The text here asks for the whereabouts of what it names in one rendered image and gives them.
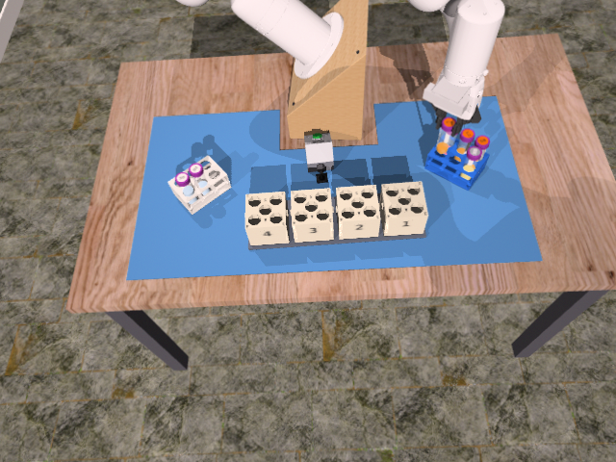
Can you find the beige bucket adapter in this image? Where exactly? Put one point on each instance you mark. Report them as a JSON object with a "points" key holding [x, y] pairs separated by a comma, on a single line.
{"points": [[266, 216], [311, 213], [403, 209], [358, 210]]}

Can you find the blue tube rack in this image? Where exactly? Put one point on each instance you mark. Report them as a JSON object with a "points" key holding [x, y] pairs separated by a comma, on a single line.
{"points": [[452, 168]]}

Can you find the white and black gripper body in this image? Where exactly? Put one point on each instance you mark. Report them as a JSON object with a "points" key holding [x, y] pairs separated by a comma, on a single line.
{"points": [[474, 94]]}

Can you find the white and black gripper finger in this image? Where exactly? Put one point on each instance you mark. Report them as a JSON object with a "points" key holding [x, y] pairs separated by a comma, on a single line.
{"points": [[440, 116], [476, 118]]}

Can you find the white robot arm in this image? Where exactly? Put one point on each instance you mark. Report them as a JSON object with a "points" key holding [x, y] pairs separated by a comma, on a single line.
{"points": [[300, 32]]}

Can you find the cream tube rack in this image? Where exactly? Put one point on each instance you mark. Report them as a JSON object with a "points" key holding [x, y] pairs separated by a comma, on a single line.
{"points": [[216, 190]]}

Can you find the blue bench mat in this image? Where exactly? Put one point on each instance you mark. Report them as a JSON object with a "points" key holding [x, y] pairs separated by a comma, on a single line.
{"points": [[487, 224]]}

